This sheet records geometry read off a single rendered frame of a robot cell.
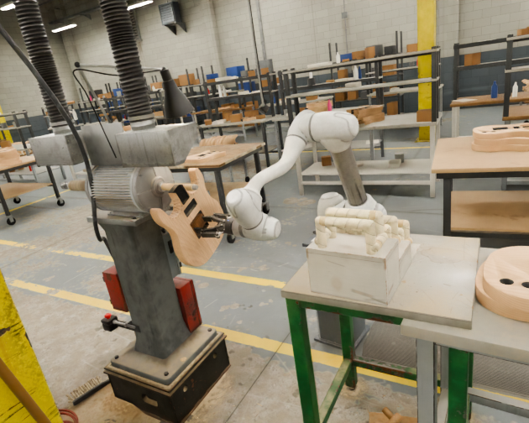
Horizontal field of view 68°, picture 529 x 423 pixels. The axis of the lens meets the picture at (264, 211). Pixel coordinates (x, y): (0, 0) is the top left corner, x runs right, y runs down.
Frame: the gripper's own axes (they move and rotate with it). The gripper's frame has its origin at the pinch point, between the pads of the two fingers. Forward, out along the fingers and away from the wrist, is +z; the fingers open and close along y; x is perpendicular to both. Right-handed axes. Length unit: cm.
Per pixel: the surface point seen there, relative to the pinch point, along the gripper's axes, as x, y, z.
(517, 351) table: -7, -33, -124
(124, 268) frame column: -16, -19, 46
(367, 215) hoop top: 17, -7, -83
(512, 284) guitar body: -6, -11, -123
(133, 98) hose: 61, 9, 7
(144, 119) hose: 52, 7, 6
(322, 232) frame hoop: 16, -15, -69
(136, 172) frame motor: 30.3, 0.8, 20.7
